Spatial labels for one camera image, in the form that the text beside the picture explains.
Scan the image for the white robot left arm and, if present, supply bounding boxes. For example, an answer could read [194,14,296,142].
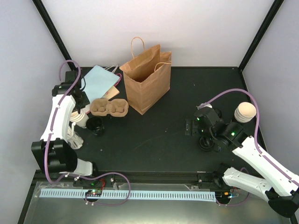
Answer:
[31,71,100,186]

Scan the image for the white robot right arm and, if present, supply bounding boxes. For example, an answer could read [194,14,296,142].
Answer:
[185,102,299,218]

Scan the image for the black coffee cup lid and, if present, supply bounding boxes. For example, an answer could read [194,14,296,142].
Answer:
[198,137,214,152]

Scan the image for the left paper cup stack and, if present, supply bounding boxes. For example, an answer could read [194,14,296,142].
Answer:
[70,109,89,128]

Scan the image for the paper cup stack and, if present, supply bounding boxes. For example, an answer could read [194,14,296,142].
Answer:
[234,102,256,123]
[70,109,89,128]

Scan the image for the black lid stack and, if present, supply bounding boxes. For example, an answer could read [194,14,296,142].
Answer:
[215,108,222,118]

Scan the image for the light blue paper bag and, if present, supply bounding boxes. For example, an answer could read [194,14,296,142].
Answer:
[84,65,120,102]

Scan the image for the small brown paper bag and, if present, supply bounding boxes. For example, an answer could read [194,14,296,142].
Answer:
[103,86,120,100]

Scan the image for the brown pulp cup carrier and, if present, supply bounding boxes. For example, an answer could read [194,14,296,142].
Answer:
[90,98,129,117]

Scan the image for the white plastic cutlery bundle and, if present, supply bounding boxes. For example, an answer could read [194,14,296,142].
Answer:
[67,122,84,150]

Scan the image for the right paper cup stack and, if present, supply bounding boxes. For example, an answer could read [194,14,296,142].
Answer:
[234,102,256,123]

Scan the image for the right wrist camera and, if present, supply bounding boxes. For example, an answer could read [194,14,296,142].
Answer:
[196,103,212,110]

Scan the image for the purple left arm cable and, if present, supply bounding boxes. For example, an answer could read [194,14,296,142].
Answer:
[44,60,131,207]

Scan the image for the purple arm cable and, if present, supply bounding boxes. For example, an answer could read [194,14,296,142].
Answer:
[44,60,131,207]
[205,88,299,208]

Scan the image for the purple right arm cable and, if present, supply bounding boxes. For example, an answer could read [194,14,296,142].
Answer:
[205,88,299,208]

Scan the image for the black aluminium rail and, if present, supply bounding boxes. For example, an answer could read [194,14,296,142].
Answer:
[73,171,222,187]

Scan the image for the light blue cable duct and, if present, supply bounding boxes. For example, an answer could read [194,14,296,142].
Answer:
[39,189,216,202]

